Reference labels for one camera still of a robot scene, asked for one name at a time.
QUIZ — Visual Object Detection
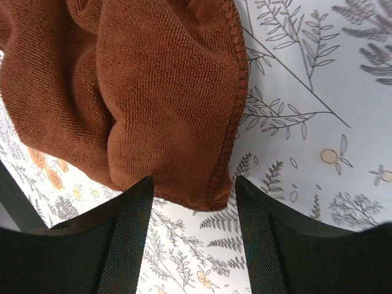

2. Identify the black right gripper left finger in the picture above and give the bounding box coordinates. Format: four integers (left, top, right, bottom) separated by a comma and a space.
1, 176, 154, 293

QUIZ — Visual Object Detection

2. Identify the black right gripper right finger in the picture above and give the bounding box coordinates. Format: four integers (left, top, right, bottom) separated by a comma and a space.
235, 176, 391, 294

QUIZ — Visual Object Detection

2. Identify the brown towel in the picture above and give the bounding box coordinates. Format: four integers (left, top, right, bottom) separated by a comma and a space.
1, 1, 248, 211

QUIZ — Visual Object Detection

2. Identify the floral patterned table mat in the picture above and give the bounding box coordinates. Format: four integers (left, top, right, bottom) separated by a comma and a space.
1, 1, 391, 293

